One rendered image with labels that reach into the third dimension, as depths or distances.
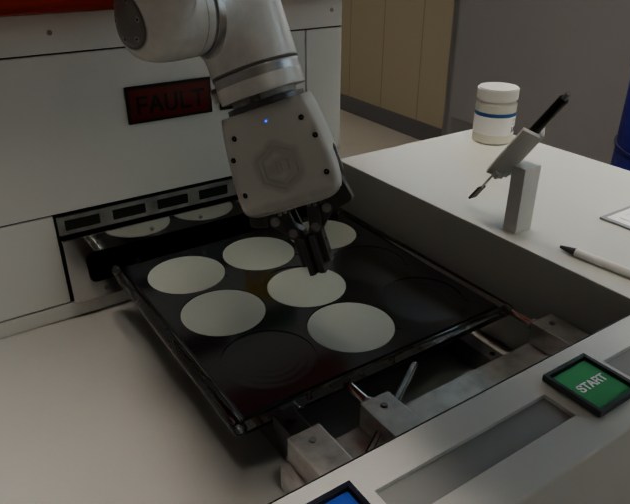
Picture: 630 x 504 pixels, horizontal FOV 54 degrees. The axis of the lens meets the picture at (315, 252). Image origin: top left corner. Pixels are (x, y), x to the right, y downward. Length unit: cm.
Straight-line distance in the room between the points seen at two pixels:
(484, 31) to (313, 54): 295
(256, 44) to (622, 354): 43
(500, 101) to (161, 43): 71
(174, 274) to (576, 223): 53
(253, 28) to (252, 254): 38
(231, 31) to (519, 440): 41
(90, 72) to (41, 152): 11
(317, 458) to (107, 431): 27
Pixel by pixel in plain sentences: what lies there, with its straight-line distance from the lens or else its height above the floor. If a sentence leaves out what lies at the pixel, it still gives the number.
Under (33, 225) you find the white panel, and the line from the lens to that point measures 87.
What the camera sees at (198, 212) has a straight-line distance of 92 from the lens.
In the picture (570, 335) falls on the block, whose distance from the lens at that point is 74.
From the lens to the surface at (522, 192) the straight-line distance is 79.
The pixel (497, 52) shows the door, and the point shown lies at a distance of 381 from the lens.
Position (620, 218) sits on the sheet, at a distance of 90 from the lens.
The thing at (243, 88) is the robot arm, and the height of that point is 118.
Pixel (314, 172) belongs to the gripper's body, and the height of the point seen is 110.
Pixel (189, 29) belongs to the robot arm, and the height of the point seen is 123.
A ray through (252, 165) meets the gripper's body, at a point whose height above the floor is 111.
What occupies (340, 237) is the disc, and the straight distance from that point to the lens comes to 91.
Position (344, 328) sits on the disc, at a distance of 71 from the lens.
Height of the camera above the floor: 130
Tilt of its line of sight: 28 degrees down
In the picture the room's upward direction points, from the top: straight up
